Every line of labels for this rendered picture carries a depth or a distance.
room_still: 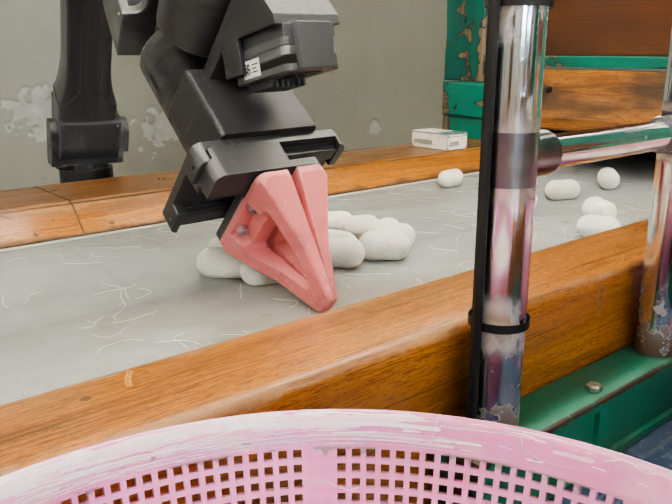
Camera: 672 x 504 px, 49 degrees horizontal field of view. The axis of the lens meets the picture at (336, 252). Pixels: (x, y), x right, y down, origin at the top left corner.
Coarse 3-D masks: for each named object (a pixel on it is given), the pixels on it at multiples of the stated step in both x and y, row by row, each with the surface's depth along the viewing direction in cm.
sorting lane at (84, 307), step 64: (384, 192) 75; (448, 192) 75; (640, 192) 75; (0, 256) 52; (64, 256) 52; (128, 256) 52; (192, 256) 52; (448, 256) 52; (0, 320) 40; (64, 320) 40; (128, 320) 40; (192, 320) 40; (256, 320) 40; (0, 384) 32; (64, 384) 32
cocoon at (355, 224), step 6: (348, 216) 56; (354, 216) 56; (360, 216) 56; (366, 216) 56; (372, 216) 56; (342, 222) 56; (348, 222) 56; (354, 222) 56; (360, 222) 56; (366, 222) 56; (342, 228) 56; (348, 228) 55; (354, 228) 55; (360, 228) 56; (354, 234) 56; (360, 234) 56
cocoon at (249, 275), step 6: (240, 270) 45; (246, 270) 45; (252, 270) 45; (246, 276) 45; (252, 276) 45; (258, 276) 45; (264, 276) 45; (246, 282) 45; (252, 282) 45; (258, 282) 45; (264, 282) 45; (270, 282) 45; (276, 282) 46
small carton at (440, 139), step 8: (432, 128) 93; (416, 136) 91; (424, 136) 90; (432, 136) 89; (440, 136) 88; (448, 136) 87; (456, 136) 88; (464, 136) 89; (416, 144) 91; (424, 144) 90; (432, 144) 89; (440, 144) 88; (448, 144) 87; (456, 144) 88; (464, 144) 89
